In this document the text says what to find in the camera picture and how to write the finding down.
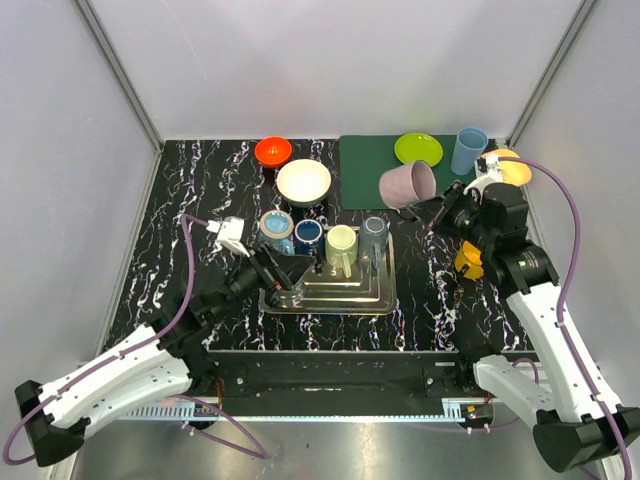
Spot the white ceramic bowl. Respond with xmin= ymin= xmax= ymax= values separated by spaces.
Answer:
xmin=276 ymin=159 xmax=332 ymax=208

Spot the silver metal tray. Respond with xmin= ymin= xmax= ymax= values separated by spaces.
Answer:
xmin=259 ymin=236 xmax=397 ymax=316

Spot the light green mug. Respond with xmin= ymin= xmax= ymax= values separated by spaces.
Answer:
xmin=325 ymin=225 xmax=358 ymax=278

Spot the light blue tumbler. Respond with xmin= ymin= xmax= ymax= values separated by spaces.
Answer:
xmin=451 ymin=127 xmax=488 ymax=176

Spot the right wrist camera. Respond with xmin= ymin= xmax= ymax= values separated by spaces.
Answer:
xmin=464 ymin=153 xmax=504 ymax=197

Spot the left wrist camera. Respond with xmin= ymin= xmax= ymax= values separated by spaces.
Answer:
xmin=206 ymin=216 xmax=250 ymax=257

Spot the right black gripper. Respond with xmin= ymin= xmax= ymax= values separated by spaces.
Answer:
xmin=408 ymin=179 xmax=496 ymax=251

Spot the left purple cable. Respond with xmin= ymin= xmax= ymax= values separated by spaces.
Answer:
xmin=2 ymin=214 xmax=269 ymax=464

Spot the orange red bowl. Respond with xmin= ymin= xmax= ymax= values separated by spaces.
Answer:
xmin=254 ymin=136 xmax=293 ymax=168

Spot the lime green plate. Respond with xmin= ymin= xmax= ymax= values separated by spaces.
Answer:
xmin=394 ymin=132 xmax=444 ymax=167

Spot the dark blue mug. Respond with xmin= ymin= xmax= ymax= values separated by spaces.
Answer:
xmin=293 ymin=219 xmax=325 ymax=258

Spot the yellow square dish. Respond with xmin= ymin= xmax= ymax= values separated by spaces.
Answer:
xmin=482 ymin=149 xmax=532 ymax=187

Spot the small yellow bowl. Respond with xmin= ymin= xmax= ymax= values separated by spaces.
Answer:
xmin=454 ymin=241 xmax=484 ymax=280

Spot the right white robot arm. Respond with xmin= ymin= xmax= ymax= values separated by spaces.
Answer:
xmin=407 ymin=181 xmax=639 ymax=472

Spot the grey-blue ceramic mug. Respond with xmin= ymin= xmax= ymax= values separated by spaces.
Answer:
xmin=358 ymin=216 xmax=389 ymax=268

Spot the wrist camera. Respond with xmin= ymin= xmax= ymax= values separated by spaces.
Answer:
xmin=206 ymin=216 xmax=250 ymax=257
xmin=464 ymin=153 xmax=504 ymax=197

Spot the translucent purple cup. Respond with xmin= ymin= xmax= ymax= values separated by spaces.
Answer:
xmin=379 ymin=160 xmax=437 ymax=209

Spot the dark green mat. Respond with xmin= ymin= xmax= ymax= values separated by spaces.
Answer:
xmin=339 ymin=135 xmax=476 ymax=210

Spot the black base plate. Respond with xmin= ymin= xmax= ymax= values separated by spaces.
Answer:
xmin=205 ymin=351 xmax=487 ymax=419

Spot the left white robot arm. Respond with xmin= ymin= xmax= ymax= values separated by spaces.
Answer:
xmin=15 ymin=246 xmax=315 ymax=467

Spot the blue mug yellow inside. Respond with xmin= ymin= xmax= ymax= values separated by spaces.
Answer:
xmin=257 ymin=210 xmax=295 ymax=255

